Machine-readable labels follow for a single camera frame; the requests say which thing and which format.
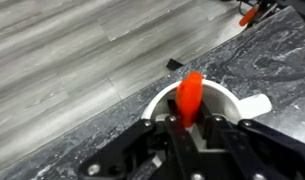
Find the orange marker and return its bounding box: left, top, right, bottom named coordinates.
left=175, top=71, right=204, bottom=129

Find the small black floor piece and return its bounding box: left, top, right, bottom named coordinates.
left=165, top=58, right=185, bottom=72

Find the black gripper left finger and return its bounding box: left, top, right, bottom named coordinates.
left=78, top=99, right=207, bottom=180

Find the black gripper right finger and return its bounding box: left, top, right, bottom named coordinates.
left=195, top=102, right=305, bottom=180

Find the orange clamp handle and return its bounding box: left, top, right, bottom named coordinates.
left=238, top=5, right=260, bottom=28

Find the black folding work stand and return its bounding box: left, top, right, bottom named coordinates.
left=221, top=0, right=305, bottom=26

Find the white printed mug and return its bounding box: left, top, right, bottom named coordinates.
left=140, top=78, right=273, bottom=152

